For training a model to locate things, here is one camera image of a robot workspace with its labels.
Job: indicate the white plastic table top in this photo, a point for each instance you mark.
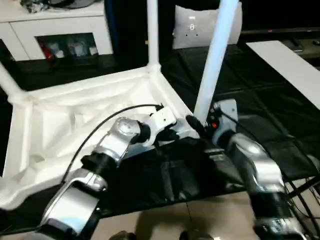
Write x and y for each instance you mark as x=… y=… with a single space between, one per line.
x=75 y=92

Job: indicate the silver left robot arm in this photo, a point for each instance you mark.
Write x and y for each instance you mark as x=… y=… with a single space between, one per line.
x=117 y=142

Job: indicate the dark clutter pile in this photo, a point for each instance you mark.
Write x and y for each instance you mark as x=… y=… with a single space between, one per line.
x=31 y=3

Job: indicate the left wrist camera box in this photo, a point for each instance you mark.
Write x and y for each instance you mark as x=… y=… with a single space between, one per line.
x=162 y=117

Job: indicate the dark right robot foot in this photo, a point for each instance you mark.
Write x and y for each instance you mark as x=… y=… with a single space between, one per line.
x=196 y=235

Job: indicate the black box with yellow label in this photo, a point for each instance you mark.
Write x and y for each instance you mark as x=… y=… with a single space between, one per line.
x=130 y=25

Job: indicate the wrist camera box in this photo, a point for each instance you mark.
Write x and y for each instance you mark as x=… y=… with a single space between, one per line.
x=162 y=117
x=227 y=110

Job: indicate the white plastic table leg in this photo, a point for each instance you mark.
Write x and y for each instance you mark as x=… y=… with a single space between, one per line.
x=8 y=82
x=152 y=32
x=215 y=57

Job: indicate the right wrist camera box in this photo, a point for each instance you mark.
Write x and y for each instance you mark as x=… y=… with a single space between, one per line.
x=227 y=110

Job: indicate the dark left robot foot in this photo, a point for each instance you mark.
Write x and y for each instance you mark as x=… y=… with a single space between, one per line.
x=125 y=236

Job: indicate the black tripod leg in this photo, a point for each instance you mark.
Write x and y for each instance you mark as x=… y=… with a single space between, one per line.
x=305 y=186

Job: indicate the white glass-door cabinet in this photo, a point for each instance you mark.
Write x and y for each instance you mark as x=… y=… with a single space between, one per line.
x=62 y=25

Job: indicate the dark robot foot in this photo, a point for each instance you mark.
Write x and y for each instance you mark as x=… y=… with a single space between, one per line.
x=196 y=235
x=125 y=236

